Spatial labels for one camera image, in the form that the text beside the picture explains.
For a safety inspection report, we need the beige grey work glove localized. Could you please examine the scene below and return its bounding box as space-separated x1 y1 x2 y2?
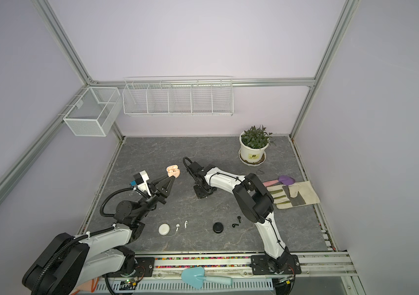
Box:
267 181 320 210

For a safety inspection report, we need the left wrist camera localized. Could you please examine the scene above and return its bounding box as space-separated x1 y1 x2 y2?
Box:
130 170 151 197

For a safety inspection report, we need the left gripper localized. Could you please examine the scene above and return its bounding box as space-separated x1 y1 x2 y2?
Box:
135 174 175 221

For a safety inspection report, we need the potted green plant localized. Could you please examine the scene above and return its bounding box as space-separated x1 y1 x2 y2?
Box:
238 125 274 167

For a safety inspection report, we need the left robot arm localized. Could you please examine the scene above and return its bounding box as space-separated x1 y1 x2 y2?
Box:
22 176 176 295

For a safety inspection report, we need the red white garden glove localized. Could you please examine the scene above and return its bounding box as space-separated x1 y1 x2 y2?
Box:
70 278 100 295

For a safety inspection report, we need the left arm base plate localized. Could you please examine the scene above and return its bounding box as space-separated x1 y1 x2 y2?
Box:
108 257 155 279

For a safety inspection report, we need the pink earbud charging case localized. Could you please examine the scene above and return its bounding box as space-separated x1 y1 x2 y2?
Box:
166 165 181 178

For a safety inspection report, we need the teal garden trowel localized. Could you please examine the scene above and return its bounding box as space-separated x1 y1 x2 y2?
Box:
181 267 233 289

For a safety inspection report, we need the purple pink garden scoop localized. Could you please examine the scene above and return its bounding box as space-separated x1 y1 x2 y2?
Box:
263 175 295 187

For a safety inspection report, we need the black earbud charging case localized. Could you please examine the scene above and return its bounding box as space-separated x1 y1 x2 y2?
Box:
213 222 224 234

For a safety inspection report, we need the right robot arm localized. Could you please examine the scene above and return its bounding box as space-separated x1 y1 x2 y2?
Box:
182 157 302 275

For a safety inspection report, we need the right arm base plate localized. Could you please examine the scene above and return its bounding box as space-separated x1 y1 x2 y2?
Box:
250 253 302 275

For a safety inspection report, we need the long white wire basket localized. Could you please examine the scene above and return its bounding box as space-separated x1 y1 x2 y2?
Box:
122 76 234 116

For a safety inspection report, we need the small white mesh basket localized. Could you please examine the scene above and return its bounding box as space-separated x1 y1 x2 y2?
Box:
63 87 123 137

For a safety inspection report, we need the white vented cable duct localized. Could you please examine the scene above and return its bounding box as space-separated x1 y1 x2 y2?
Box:
95 278 276 294

